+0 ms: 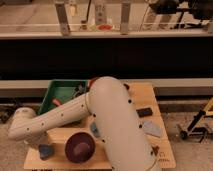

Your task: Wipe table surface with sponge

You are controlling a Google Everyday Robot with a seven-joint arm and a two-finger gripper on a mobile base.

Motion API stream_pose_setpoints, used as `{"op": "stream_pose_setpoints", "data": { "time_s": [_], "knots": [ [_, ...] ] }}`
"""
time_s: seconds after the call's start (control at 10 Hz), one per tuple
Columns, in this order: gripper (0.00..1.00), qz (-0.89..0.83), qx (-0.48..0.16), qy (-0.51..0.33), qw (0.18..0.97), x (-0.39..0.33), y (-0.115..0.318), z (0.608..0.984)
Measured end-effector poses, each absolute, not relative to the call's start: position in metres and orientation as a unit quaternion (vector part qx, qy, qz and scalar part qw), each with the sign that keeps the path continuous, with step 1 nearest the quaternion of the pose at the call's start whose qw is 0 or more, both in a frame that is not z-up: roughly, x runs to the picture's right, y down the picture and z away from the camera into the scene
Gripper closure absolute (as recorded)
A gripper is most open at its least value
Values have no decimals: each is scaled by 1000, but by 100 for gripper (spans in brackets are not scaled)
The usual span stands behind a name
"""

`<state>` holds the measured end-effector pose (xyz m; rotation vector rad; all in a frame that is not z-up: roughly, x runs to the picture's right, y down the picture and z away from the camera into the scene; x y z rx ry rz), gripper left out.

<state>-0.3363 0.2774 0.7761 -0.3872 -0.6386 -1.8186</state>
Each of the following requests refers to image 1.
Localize orange handled tool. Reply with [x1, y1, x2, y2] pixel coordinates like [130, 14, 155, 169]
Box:
[52, 99, 62, 107]

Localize black metal tools in bin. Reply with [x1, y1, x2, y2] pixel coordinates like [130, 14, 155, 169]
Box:
[73, 85, 86, 98]

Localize green plastic bin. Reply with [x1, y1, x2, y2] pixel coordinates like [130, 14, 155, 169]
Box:
[38, 79, 87, 115]

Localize background red bowl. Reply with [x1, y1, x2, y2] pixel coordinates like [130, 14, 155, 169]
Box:
[98, 24, 113, 31]

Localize grey blue cloth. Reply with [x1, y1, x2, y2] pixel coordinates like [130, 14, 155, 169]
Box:
[142, 121, 162, 138]

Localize yellow black cart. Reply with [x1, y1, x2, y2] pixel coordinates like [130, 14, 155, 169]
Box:
[177, 97, 213, 143]

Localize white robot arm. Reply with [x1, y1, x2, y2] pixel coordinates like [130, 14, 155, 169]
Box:
[8, 76, 162, 171]

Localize small blue cup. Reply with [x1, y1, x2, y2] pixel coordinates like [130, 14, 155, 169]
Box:
[90, 122, 100, 138]

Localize brown crumbs pile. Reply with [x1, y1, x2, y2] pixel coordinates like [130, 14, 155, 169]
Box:
[152, 146, 160, 156]

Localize black rectangular block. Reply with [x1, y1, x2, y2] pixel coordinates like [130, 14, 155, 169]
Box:
[137, 108, 153, 117]

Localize dark purple bowl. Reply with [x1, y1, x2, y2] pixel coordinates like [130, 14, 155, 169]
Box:
[65, 132, 95, 163]

